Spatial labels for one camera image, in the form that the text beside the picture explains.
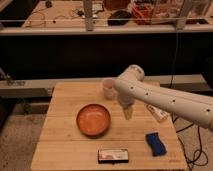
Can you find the grey metal post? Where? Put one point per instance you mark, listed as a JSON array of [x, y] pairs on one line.
[[87, 4]]

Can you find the orange basket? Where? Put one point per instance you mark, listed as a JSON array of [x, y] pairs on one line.
[[142, 14]]

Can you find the grey metal rail beam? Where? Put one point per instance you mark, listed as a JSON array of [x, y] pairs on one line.
[[44, 87]]

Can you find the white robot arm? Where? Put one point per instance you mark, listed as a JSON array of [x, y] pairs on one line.
[[191, 107]]

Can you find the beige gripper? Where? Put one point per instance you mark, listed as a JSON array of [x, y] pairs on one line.
[[128, 112]]

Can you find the brown bowl on shelf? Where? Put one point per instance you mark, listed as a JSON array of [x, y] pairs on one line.
[[116, 4]]

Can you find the translucent plastic cup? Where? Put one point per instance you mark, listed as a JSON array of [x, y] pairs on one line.
[[107, 87]]

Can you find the black bag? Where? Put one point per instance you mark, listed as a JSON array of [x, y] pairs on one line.
[[119, 17]]

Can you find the blue sponge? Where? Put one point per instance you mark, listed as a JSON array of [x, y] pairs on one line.
[[156, 145]]

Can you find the white tube bottle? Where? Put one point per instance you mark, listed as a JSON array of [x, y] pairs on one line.
[[157, 113]]

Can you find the black and white box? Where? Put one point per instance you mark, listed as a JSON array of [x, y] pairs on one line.
[[113, 156]]

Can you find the orange wooden bowl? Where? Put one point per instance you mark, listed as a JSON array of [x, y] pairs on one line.
[[93, 120]]

